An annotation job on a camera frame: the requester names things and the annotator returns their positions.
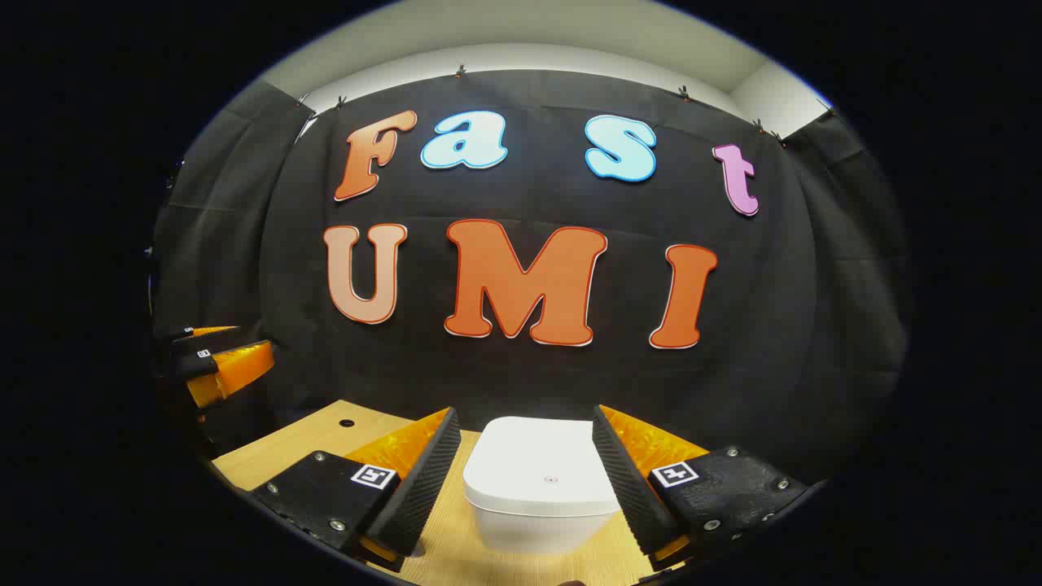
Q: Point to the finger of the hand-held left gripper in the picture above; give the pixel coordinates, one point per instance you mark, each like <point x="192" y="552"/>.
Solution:
<point x="236" y="368"/>
<point x="191" y="332"/>

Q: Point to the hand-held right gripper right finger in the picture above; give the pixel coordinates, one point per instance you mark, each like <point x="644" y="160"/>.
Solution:
<point x="627" y="480"/>

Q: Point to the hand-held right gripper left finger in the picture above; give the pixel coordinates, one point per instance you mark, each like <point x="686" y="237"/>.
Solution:
<point x="423" y="480"/>

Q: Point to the white desktop garbage bin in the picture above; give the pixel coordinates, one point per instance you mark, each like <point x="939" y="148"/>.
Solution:
<point x="537" y="460"/>

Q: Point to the wooden desktop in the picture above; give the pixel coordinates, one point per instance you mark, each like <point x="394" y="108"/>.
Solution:
<point x="305" y="443"/>

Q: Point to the black backdrop cloth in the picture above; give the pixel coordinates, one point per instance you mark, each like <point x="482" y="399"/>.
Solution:
<point x="529" y="382"/>

